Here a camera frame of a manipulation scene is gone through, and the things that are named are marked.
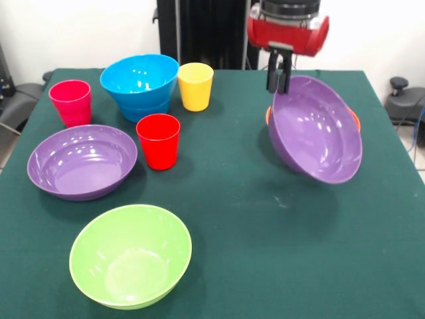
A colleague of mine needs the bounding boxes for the black wall cable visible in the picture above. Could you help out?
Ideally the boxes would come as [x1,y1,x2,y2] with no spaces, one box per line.
[265,54,299,71]

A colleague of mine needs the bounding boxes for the red plastic cup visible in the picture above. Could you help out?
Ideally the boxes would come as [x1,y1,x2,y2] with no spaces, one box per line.
[135,113,181,171]

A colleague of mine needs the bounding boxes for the large blue plastic bowl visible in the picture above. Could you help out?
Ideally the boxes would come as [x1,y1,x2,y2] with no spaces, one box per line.
[99,54,181,110]

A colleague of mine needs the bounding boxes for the purple plastic bowl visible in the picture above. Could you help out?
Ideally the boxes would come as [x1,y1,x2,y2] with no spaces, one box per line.
[27,124,139,202]
[267,74,363,185]

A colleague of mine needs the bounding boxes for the pink plastic cup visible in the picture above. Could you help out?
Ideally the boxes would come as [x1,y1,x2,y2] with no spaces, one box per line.
[48,79,92,128]

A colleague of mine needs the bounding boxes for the green plastic bowl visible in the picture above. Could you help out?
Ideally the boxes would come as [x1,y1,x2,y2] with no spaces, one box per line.
[68,204,193,311]

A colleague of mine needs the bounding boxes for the small teal plastic bowl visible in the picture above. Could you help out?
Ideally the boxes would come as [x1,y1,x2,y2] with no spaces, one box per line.
[118,99,172,124]

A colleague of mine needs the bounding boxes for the grey equipment base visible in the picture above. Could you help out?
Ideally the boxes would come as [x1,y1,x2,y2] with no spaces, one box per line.
[0,43,44,134]

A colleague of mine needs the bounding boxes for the orange plastic bowl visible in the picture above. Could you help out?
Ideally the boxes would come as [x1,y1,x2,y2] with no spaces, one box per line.
[265,106,361,132]

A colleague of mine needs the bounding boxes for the dark green tablecloth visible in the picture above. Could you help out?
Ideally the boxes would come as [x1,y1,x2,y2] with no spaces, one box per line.
[0,68,425,319]

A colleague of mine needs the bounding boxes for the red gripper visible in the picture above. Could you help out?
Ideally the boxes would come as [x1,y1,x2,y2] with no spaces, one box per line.
[246,3,331,95]

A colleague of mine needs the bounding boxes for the yellow plastic cup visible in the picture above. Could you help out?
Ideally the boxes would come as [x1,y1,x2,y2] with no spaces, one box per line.
[177,62,214,112]

